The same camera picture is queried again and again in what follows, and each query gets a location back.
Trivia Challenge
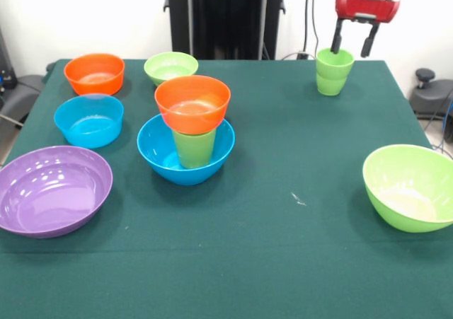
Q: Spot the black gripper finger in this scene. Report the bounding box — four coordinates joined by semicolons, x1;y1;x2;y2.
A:
360;21;379;58
330;17;345;55

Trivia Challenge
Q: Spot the dark green tablecloth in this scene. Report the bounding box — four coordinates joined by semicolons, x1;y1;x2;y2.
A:
0;59;453;319

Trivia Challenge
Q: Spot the small blue bowl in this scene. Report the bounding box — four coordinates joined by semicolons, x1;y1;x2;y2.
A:
53;93;125;149

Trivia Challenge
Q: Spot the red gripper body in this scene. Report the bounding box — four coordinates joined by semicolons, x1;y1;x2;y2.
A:
335;0;401;25

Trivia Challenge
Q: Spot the large green bowl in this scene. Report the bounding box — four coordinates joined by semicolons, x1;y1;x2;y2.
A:
362;144;453;233

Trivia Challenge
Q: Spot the grey stand base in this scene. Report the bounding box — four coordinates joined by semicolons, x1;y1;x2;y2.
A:
0;74;47;126
409;67;453;122

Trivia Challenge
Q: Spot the black device with blue light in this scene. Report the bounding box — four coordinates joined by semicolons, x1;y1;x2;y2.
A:
0;27;18;90

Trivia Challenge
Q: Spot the green stepped cup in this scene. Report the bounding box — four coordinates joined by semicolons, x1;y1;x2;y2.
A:
315;47;355;96

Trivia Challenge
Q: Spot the black cable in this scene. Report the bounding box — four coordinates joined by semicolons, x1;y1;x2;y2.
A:
306;0;321;59

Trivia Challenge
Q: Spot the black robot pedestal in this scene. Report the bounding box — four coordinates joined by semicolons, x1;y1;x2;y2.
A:
163;0;287;61

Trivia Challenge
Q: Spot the small light green bowl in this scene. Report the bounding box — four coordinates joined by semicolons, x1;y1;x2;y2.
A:
143;51;200;86

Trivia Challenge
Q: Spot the purple bowl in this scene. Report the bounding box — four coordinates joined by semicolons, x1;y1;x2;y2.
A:
0;145;114;240

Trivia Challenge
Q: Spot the orange bowl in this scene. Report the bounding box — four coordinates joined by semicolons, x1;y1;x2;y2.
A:
63;52;125;96
154;74;232;135

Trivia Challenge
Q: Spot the blue cable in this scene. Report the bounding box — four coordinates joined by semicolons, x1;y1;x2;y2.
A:
433;99;453;150

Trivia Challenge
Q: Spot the large blue bowl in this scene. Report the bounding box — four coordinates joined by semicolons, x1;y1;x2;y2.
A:
137;113;236;187

